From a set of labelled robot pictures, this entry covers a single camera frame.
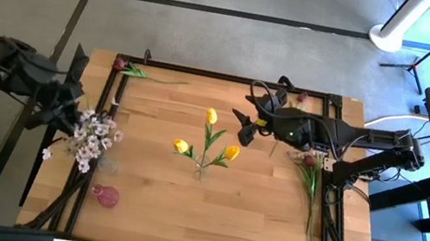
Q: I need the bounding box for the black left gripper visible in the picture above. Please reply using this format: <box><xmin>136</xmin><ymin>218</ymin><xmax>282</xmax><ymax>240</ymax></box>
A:
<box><xmin>35</xmin><ymin>77</ymin><xmax>87</xmax><ymax>138</ymax></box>

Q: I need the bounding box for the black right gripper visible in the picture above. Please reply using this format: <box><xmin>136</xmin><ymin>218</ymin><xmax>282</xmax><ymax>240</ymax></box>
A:
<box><xmin>226</xmin><ymin>87</ymin><xmax>291</xmax><ymax>153</ymax></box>

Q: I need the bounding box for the yellow artificial tulip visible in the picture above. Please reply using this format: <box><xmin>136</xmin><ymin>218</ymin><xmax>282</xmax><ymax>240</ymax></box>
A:
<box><xmin>200</xmin><ymin>139</ymin><xmax>243</xmax><ymax>177</ymax></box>
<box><xmin>169</xmin><ymin>136</ymin><xmax>208</xmax><ymax>172</ymax></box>
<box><xmin>194</xmin><ymin>106</ymin><xmax>231</xmax><ymax>183</ymax></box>

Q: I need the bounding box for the white artificial flower bunch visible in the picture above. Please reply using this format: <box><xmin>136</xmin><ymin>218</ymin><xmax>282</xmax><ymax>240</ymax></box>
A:
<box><xmin>275</xmin><ymin>143</ymin><xmax>325</xmax><ymax>225</ymax></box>
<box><xmin>280</xmin><ymin>142</ymin><xmax>331</xmax><ymax>241</ymax></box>
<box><xmin>38</xmin><ymin>100</ymin><xmax>129</xmax><ymax>181</ymax></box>

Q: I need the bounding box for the tall clear glass vase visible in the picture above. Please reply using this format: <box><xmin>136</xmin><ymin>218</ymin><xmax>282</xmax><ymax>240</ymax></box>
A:
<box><xmin>191</xmin><ymin>154</ymin><xmax>213</xmax><ymax>183</ymax></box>

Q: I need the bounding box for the pink glass vase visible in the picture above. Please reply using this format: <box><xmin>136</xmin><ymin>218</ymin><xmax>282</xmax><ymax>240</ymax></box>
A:
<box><xmin>89</xmin><ymin>181</ymin><xmax>123</xmax><ymax>210</ymax></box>

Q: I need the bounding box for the red artificial flower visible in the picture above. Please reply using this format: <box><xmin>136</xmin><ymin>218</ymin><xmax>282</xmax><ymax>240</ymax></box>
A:
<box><xmin>111</xmin><ymin>56</ymin><xmax>193</xmax><ymax>90</ymax></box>
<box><xmin>290</xmin><ymin>152</ymin><xmax>326</xmax><ymax>238</ymax></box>

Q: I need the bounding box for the black cart leg beam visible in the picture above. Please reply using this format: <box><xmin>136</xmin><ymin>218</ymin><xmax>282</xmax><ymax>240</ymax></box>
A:
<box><xmin>365</xmin><ymin>164</ymin><xmax>430</xmax><ymax>221</ymax></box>

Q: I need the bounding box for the white pole with round base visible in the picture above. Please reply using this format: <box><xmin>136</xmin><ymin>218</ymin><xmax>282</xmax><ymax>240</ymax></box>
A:
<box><xmin>365</xmin><ymin>0</ymin><xmax>430</xmax><ymax>60</ymax></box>

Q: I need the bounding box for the black cable loop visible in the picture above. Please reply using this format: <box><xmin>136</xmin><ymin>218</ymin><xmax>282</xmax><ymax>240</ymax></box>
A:
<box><xmin>275</xmin><ymin>74</ymin><xmax>298</xmax><ymax>92</ymax></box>

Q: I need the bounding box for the black aluminium table frame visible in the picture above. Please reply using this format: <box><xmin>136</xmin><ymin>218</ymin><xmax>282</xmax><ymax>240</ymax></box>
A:
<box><xmin>14</xmin><ymin>41</ymin><xmax>406</xmax><ymax>241</ymax></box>

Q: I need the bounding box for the white cable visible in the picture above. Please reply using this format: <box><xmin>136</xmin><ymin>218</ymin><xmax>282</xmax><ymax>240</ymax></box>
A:
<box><xmin>365</xmin><ymin>106</ymin><xmax>422</xmax><ymax>134</ymax></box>

